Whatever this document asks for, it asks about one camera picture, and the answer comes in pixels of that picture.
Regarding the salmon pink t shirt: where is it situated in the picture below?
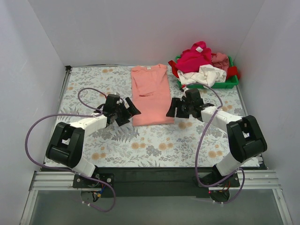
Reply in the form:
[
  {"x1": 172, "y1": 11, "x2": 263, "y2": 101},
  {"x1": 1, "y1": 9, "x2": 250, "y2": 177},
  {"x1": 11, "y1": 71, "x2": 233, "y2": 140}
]
[{"x1": 131, "y1": 64, "x2": 174, "y2": 127}]

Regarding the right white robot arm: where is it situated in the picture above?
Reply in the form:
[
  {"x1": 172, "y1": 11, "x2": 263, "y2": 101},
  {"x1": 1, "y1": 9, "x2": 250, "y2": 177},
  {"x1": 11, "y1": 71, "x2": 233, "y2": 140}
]
[{"x1": 166, "y1": 89, "x2": 267, "y2": 187}]

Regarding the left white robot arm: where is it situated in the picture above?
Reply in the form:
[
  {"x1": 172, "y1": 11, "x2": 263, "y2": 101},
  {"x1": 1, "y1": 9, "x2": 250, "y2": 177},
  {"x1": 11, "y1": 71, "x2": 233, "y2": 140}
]
[{"x1": 46, "y1": 94, "x2": 141, "y2": 188}]

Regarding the white t shirt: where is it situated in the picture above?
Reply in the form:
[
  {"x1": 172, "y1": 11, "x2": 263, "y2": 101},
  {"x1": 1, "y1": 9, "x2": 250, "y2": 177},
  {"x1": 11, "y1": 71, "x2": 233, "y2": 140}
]
[{"x1": 177, "y1": 64, "x2": 227, "y2": 87}]

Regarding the floral table mat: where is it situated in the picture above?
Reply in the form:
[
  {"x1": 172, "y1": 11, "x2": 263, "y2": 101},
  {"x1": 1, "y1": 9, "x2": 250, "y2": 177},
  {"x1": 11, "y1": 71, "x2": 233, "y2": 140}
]
[{"x1": 57, "y1": 66, "x2": 229, "y2": 167}]

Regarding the red t shirt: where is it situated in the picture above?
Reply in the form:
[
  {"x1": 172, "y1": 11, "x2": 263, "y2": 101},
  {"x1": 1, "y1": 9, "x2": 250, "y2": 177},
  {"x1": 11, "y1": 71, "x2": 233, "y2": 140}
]
[{"x1": 168, "y1": 60, "x2": 241, "y2": 79}]

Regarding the magenta t shirt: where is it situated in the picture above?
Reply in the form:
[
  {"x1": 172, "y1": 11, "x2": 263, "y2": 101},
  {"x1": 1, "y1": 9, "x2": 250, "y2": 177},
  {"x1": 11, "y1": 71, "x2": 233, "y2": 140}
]
[{"x1": 175, "y1": 41, "x2": 211, "y2": 73}]

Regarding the green plastic bin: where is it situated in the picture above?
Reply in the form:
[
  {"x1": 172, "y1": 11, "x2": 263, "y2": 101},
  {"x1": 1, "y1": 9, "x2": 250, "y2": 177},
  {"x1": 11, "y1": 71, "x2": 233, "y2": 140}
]
[{"x1": 175, "y1": 56, "x2": 240, "y2": 91}]

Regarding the dusty pink t shirt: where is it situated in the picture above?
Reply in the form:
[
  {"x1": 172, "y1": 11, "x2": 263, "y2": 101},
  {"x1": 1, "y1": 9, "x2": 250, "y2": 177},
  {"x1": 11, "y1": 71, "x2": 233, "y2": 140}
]
[{"x1": 211, "y1": 52, "x2": 230, "y2": 71}]

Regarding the aluminium frame rail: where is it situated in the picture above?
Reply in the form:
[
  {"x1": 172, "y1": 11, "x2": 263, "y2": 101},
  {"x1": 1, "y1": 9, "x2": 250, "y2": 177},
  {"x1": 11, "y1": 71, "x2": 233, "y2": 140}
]
[{"x1": 21, "y1": 170, "x2": 292, "y2": 225}]

